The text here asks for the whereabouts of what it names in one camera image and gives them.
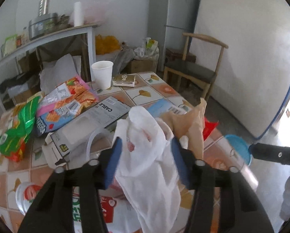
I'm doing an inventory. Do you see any green snack bag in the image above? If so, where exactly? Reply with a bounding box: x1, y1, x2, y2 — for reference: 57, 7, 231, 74
0, 96, 41, 162

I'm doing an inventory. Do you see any white bag under table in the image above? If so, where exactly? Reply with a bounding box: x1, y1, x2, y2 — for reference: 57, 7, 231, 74
39, 54, 81, 95

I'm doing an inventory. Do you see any red capped white bottle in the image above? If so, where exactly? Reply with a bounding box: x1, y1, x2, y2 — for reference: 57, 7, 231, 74
15, 182, 41, 215

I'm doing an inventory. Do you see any small gold booklet box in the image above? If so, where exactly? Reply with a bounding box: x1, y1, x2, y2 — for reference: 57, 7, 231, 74
112, 74, 135, 87

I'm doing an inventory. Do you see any white mattress blue trim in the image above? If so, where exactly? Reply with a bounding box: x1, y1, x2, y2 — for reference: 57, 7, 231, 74
194, 0, 290, 138

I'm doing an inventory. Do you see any light blue flat box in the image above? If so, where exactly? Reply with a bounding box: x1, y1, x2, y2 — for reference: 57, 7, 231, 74
147, 99, 186, 118

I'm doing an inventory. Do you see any white paper towel roll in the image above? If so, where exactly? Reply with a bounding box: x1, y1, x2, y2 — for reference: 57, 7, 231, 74
74, 2, 84, 27

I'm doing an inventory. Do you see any steel pot with lid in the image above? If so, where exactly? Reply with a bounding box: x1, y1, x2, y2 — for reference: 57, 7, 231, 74
29, 13, 58, 41

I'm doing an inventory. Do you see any grey cable box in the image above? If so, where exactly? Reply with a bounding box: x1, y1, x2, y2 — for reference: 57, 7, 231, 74
42, 96, 131, 169

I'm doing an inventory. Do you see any beige plastic bag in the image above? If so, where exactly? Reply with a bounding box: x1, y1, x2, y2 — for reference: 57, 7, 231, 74
160, 98, 206, 160

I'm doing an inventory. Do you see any white paper cup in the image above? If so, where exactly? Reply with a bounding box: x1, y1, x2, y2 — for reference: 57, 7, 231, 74
91, 61, 114, 90

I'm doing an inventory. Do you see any wooden chair dark seat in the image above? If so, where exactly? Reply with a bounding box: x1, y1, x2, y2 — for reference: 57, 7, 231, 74
163, 33, 229, 102

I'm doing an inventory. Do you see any yellow plastic bag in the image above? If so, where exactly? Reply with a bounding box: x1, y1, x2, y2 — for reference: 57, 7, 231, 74
95, 35, 121, 55

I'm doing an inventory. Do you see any white plastic bag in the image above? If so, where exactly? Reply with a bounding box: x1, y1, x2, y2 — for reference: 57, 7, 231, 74
114, 106, 181, 232

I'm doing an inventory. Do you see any grey refrigerator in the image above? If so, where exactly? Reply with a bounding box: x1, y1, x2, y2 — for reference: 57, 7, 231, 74
147, 0, 200, 71

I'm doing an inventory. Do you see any cardboard box on floor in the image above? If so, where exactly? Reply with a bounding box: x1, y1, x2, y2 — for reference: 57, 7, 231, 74
126, 60, 157, 73

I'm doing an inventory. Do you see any blue trash basket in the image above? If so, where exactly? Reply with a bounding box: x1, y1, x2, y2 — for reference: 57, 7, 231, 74
225, 134, 252, 166

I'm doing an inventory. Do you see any grey white side table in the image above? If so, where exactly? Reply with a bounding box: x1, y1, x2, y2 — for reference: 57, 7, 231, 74
0, 23, 102, 112

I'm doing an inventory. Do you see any red plastic wrapper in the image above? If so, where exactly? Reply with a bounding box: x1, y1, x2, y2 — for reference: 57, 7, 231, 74
202, 118, 219, 141

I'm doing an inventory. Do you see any pink orange snack bag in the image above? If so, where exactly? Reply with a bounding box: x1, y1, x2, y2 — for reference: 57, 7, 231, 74
35, 76, 98, 137

